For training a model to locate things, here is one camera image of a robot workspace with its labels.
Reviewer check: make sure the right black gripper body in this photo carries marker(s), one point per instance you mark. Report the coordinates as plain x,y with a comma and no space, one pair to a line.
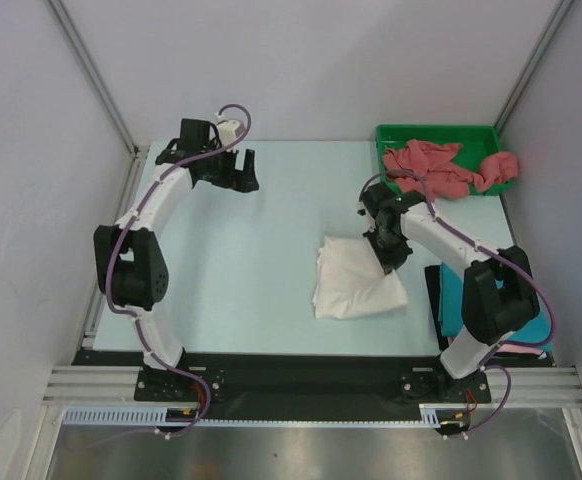
391,248

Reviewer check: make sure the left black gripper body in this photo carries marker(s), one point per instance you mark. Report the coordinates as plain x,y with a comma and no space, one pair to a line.
220,171

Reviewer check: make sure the green plastic bin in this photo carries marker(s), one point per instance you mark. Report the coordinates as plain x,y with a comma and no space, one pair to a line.
477,143

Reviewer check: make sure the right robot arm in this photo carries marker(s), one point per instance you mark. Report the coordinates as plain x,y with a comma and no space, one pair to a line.
498,296

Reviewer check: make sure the light blue cable duct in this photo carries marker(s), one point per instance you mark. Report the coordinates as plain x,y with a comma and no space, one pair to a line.
116,416

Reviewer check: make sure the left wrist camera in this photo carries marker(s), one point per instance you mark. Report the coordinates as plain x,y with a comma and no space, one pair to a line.
229,130

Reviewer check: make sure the aluminium frame post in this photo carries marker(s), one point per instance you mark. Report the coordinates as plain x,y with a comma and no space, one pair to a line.
87,65
544,42

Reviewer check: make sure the aluminium front rail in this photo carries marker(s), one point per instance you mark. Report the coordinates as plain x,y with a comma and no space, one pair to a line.
550,387

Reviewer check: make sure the salmon red t-shirt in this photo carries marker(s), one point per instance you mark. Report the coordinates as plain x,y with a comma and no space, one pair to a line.
436,165

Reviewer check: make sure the white t-shirt with robot print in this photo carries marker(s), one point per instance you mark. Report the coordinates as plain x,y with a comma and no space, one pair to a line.
351,282

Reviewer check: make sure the teal folded t-shirt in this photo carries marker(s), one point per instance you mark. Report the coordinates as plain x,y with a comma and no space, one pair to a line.
451,320

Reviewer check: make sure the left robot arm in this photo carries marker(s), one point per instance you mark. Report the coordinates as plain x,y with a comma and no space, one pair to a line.
132,272

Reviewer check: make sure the right aluminium frame post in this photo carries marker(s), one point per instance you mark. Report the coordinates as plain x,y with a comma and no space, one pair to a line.
544,42

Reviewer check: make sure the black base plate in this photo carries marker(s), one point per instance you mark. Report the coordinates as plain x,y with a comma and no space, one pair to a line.
305,388

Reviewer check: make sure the left aluminium frame post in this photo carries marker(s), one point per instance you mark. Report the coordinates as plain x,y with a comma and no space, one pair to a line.
87,65

